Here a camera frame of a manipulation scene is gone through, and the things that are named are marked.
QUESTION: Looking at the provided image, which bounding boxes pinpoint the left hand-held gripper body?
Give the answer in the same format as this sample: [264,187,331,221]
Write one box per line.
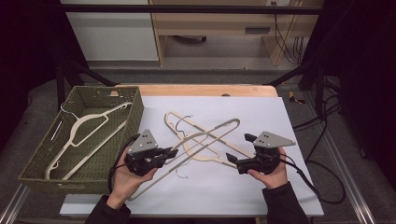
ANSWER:
[124,129,171,177]

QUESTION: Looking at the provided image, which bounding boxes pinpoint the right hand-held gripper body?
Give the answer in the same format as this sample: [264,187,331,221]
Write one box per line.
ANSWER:
[236,131,297,175]

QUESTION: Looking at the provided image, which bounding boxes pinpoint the grey-beige plastic clothes hanger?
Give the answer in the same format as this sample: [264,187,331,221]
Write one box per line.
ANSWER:
[128,115,241,202]

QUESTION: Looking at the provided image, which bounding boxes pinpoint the beige wooden hanger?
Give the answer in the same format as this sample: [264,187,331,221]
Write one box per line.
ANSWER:
[163,110,255,180]
[45,102,134,181]

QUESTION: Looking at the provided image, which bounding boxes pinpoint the green woven basket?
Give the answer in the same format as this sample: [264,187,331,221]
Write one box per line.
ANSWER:
[18,85,145,196]

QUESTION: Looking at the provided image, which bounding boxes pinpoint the person's right hand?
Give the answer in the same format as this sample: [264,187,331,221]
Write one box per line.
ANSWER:
[247,147,290,190]

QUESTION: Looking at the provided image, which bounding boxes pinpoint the person's left hand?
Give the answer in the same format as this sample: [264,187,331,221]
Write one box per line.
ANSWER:
[106,146,159,210]

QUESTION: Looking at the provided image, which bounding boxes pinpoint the white table board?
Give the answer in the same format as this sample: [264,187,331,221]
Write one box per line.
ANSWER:
[59,95,325,217]

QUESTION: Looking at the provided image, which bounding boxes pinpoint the yellow and black tool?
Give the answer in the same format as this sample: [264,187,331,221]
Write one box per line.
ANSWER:
[288,91,306,105]

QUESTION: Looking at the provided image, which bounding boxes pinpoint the black metal stand legs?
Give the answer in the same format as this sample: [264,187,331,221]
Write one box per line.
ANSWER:
[55,60,118,112]
[264,60,327,117]

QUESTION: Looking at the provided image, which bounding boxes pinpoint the white cabinet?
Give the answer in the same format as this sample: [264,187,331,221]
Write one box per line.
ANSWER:
[61,0,160,63]

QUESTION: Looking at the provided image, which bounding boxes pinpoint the light wooden desk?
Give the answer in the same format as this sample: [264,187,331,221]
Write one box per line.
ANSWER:
[148,0,325,67]

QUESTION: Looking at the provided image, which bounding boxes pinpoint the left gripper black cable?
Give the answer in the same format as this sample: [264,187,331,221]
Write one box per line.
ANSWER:
[106,133,141,194]

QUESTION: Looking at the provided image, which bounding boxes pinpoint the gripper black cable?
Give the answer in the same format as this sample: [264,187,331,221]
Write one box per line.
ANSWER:
[106,133,141,194]
[279,155,347,205]

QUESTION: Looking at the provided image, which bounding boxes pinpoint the black floor cables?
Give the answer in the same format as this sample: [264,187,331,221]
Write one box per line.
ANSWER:
[292,92,342,147]

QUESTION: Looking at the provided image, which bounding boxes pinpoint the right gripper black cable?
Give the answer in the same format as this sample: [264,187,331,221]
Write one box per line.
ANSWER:
[279,155,347,205]

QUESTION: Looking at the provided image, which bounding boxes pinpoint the aluminium rail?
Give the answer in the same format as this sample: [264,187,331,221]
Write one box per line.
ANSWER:
[303,90,376,224]
[0,183,31,224]

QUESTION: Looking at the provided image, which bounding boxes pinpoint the black hanging cables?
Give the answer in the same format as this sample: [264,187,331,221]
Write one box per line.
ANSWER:
[270,1,304,66]

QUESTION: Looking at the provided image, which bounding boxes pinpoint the black horizontal frame bar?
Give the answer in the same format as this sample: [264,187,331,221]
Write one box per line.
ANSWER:
[62,4,325,16]

